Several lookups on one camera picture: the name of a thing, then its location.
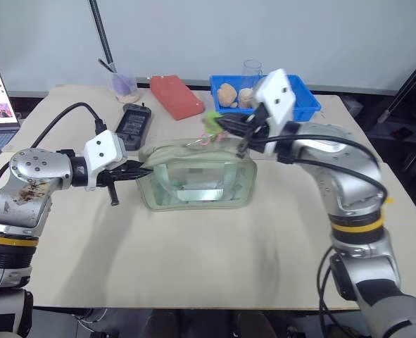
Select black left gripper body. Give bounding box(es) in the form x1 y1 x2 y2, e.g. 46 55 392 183
96 162 131 207

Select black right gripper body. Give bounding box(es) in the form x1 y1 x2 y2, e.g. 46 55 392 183
241 103 277 153

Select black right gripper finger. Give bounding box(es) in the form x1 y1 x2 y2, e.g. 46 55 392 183
215 113 255 126
220 123 253 138

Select green plush keychain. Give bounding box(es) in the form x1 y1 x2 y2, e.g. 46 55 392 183
201 110 227 137

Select green clear-window zip pouch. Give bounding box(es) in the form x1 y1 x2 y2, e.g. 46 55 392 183
137 137 258 213

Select small tan plush toy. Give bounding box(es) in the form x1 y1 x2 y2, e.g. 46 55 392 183
238 87 255 108

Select beige rounded objects in tray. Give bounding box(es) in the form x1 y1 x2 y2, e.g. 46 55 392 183
217 82 239 108

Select black battery charger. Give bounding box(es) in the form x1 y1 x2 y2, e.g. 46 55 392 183
115 102 153 152

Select blue plastic bin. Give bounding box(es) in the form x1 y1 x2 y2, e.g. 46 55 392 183
208 74 322 121

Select clear glass beaker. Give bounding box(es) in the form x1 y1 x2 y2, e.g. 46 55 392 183
242 59 264 89

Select red brick-shaped block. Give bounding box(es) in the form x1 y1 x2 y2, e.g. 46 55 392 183
149 74 206 122

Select clear cup with purple contents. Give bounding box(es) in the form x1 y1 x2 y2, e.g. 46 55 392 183
111 71 140 104

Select beige table cloth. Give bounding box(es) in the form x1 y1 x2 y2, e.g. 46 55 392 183
0 83 416 311

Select black slanted pole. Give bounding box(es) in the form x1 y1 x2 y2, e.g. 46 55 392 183
88 0 117 73

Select black tripod stand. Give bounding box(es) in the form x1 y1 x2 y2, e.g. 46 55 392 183
376 45 416 173

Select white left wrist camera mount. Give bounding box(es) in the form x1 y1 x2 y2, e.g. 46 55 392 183
83 129 129 192

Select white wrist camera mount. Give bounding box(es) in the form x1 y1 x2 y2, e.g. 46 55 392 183
252 68 297 156
83 129 129 192

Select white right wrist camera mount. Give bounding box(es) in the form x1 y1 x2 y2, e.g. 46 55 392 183
252 68 297 156

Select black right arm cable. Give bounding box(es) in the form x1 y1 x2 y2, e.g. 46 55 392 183
235 132 389 338

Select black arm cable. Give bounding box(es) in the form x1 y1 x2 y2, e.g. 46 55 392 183
235 132 389 338
0 101 108 226

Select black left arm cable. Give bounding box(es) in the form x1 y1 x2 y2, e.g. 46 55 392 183
0 101 108 226

